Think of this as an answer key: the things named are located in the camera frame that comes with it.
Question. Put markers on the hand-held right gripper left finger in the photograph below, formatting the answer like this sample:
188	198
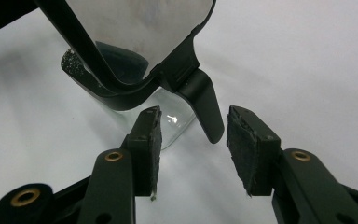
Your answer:
143	161

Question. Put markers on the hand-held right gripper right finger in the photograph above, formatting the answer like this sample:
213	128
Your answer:
254	155

